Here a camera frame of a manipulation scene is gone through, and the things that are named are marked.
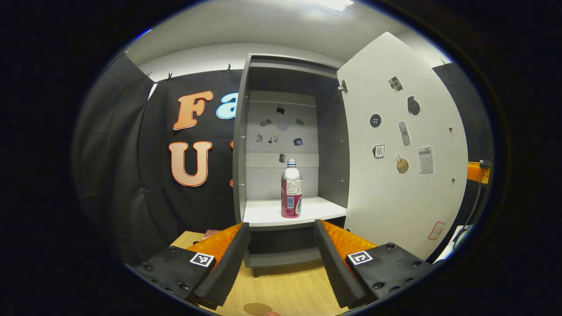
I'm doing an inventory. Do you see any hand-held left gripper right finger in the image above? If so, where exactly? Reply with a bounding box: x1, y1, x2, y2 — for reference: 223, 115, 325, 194
314, 219, 435, 309

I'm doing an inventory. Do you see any grey cabinet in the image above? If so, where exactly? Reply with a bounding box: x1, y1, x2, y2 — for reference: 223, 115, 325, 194
233, 54, 352, 278

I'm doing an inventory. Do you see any brown round coaster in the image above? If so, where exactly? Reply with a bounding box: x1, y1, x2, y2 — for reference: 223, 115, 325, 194
243, 303, 274, 316

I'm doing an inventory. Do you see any white cabinet shelf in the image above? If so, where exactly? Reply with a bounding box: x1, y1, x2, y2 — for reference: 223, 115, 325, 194
242, 196, 347, 232

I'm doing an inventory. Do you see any silver bottle with pink label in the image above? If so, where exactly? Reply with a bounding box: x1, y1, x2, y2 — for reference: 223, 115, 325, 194
281, 159, 303, 219

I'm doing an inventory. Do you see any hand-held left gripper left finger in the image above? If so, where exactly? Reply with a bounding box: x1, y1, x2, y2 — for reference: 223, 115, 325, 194
132, 222, 252, 310

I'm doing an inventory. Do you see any white cabinet door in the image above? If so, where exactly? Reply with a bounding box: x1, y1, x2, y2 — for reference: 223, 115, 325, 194
337, 32, 469, 260

